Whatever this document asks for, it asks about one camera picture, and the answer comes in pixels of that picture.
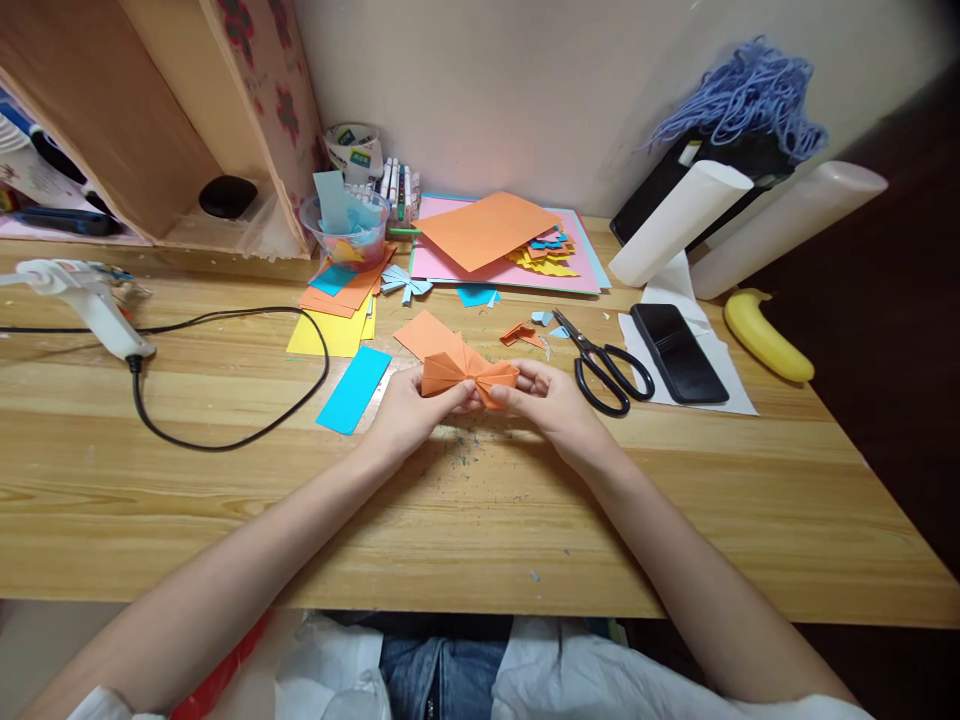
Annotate person's left hand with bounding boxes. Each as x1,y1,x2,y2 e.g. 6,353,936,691
365,371,489,462

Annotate person's right hand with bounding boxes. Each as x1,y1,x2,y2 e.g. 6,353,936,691
470,358,625,477

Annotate orange paper bow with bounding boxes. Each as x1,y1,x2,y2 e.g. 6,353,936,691
419,352,521,412

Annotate black scissors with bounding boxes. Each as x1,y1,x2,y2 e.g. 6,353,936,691
551,307,657,419

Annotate small orange paper sheet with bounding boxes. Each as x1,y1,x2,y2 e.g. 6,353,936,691
392,309,490,375

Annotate small orange folded paper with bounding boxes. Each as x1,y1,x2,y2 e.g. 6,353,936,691
499,321,548,351

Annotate yellow paper sheet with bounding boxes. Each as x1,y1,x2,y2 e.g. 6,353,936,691
285,294,377,360

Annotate stack of orange paper pieces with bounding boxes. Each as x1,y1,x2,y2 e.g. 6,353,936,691
298,242,398,320

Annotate light blue paper bow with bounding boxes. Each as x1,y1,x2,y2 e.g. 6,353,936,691
379,263,435,307

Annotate black smartphone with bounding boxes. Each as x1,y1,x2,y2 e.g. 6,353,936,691
629,302,731,407

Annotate light blue paper sheet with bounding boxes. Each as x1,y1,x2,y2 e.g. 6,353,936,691
407,193,614,298

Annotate blue paper square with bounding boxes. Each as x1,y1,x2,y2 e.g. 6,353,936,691
308,263,362,297

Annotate pink paper sheet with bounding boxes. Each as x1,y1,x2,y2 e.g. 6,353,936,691
409,196,604,296

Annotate pile of folded paper bows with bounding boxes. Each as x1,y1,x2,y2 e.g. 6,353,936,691
504,223,584,280

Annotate white paper sheet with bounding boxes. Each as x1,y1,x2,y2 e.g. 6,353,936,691
616,249,760,418

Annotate clear plastic cup with scraps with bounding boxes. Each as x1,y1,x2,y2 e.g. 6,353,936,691
299,187,392,268

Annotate large orange paper sheet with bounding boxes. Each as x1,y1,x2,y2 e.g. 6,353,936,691
410,190,565,274

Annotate yellow banana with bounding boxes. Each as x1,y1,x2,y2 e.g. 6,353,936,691
722,287,817,386

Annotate thin white paper roll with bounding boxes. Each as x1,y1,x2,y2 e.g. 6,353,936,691
606,158,756,289

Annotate set of marker pens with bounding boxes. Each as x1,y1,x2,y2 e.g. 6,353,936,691
365,156,422,228

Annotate pale blue paper strip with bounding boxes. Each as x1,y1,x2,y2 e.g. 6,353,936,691
311,170,347,228

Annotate black bag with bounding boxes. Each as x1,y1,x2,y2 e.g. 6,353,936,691
608,131,798,254

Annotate person's legs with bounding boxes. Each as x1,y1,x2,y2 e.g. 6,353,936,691
377,613,514,720

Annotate person's body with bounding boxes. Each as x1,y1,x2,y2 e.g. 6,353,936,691
274,611,875,720

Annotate roll of printed tape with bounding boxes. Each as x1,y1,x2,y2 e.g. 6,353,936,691
323,122,385,189

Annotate black round object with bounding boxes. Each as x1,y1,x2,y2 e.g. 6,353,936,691
197,173,259,221

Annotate thick white roll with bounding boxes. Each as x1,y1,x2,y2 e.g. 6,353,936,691
689,160,891,302

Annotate red object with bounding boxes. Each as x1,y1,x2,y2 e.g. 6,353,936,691
167,610,276,720

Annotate white glue gun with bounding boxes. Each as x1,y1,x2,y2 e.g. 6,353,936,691
0,257,158,361

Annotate bundle of blue yarn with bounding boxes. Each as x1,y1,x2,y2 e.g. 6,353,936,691
635,35,831,168

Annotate blue utility knife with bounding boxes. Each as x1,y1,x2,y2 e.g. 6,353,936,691
13,205,123,239

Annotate wooden shelf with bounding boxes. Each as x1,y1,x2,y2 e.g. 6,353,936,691
0,0,325,262

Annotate black power cable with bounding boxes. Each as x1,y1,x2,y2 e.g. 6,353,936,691
0,306,332,453

